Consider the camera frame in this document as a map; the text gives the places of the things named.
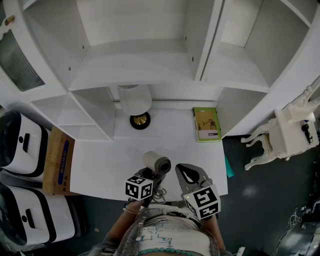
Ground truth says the white ornate side table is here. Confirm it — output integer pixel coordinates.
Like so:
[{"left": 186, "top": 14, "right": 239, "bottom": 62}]
[{"left": 240, "top": 86, "right": 320, "bottom": 171}]

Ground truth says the white cable tangle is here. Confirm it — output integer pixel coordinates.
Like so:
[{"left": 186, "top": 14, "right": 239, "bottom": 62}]
[{"left": 272, "top": 206, "right": 306, "bottom": 251}]

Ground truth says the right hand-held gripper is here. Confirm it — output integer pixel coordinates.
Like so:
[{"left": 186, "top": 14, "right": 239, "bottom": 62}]
[{"left": 175, "top": 164, "right": 221, "bottom": 221}]

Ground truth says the white shade table lamp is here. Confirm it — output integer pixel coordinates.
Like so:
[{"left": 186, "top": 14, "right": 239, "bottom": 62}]
[{"left": 117, "top": 84, "right": 153, "bottom": 131}]

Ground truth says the teal flat board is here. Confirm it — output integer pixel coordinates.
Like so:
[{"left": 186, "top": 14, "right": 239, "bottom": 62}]
[{"left": 223, "top": 153, "right": 236, "bottom": 179}]

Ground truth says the person's torso in white top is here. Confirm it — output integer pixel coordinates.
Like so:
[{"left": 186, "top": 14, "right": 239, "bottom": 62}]
[{"left": 79, "top": 204, "right": 227, "bottom": 256}]

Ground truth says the brown cardboard box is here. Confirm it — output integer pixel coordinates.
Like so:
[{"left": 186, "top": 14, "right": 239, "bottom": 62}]
[{"left": 42, "top": 126, "right": 76, "bottom": 196}]

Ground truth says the white wall shelf unit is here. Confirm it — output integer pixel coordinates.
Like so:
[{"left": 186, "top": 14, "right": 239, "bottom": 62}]
[{"left": 0, "top": 0, "right": 320, "bottom": 202}]

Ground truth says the person's left forearm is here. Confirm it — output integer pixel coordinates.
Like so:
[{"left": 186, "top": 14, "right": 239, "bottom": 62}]
[{"left": 108, "top": 199, "right": 145, "bottom": 241}]

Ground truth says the person's right forearm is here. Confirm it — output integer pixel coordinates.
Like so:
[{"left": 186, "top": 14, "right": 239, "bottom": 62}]
[{"left": 199, "top": 216, "right": 226, "bottom": 251}]

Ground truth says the pale beaded bracelet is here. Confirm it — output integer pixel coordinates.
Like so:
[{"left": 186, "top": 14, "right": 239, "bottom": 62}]
[{"left": 123, "top": 205, "right": 140, "bottom": 216}]

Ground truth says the green book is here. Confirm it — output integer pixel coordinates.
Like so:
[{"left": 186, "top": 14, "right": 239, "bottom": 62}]
[{"left": 192, "top": 106, "right": 223, "bottom": 143}]

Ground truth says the small black device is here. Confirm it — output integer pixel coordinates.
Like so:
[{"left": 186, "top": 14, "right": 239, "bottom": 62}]
[{"left": 301, "top": 123, "right": 315, "bottom": 145}]

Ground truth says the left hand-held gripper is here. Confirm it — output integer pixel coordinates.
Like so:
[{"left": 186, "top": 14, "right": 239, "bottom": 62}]
[{"left": 125, "top": 167, "right": 167, "bottom": 207}]

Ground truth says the teal bead chain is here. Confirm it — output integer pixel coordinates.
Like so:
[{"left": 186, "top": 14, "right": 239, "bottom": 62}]
[{"left": 137, "top": 246, "right": 202, "bottom": 256}]

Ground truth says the white robot with black lid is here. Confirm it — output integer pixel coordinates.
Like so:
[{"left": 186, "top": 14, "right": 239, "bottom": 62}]
[
  {"left": 0, "top": 183, "right": 88, "bottom": 247},
  {"left": 0, "top": 109, "right": 51, "bottom": 180}
]

